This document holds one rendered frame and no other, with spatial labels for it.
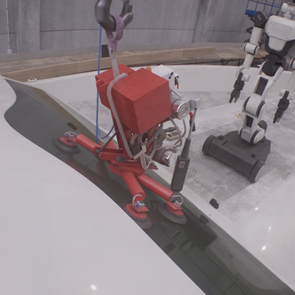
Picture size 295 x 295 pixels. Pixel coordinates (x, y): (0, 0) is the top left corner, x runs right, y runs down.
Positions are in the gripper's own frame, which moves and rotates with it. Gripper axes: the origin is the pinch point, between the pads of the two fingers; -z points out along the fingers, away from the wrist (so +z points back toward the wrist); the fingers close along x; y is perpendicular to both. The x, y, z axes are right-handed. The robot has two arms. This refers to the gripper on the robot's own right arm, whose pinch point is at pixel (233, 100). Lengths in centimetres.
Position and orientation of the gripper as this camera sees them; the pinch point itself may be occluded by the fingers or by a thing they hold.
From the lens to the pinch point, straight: 274.1
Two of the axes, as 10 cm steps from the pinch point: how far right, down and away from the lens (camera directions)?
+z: 2.8, -8.8, -3.9
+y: 7.3, 4.6, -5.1
